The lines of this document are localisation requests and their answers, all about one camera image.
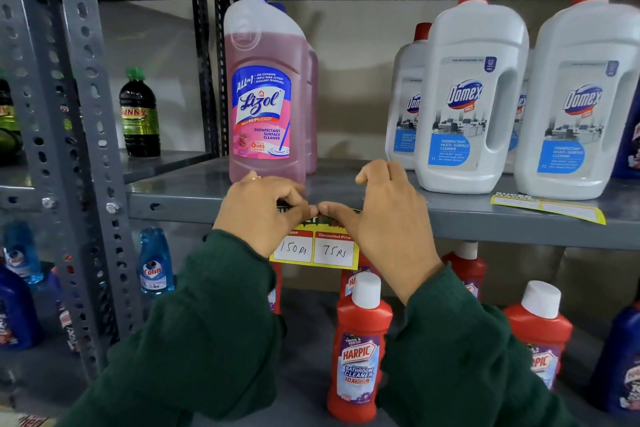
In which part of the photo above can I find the person's right forearm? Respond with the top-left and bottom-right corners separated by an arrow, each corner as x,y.
376,264 -> 583,427

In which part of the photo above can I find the grey metal shelf rack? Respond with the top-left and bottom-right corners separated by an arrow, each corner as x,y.
52,0 -> 640,427
0,0 -> 221,405

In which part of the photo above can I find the pink cleaner bottle blue cap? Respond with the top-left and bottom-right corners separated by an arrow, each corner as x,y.
223,0 -> 308,186
267,1 -> 320,175

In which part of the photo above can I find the person's left forearm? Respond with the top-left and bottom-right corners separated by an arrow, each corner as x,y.
55,230 -> 288,427

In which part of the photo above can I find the printed packet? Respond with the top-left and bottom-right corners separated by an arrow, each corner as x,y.
0,411 -> 57,427

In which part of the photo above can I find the light blue glass cleaner bottle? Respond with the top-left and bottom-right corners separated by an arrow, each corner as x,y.
2,221 -> 45,286
138,227 -> 175,295

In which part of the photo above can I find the yellow and red price tag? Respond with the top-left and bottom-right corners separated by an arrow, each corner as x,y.
269,206 -> 361,271

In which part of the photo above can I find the dark bottle green cap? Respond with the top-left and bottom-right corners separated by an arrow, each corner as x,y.
0,70 -> 24,163
119,67 -> 162,158

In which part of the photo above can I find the person's left hand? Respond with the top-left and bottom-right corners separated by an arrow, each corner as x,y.
214,171 -> 319,258

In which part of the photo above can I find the dark blue cleaner bottle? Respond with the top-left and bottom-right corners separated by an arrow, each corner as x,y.
0,264 -> 43,351
612,84 -> 640,180
49,267 -> 82,353
588,287 -> 640,418

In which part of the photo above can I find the person's right hand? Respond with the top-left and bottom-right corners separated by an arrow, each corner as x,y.
317,160 -> 443,305

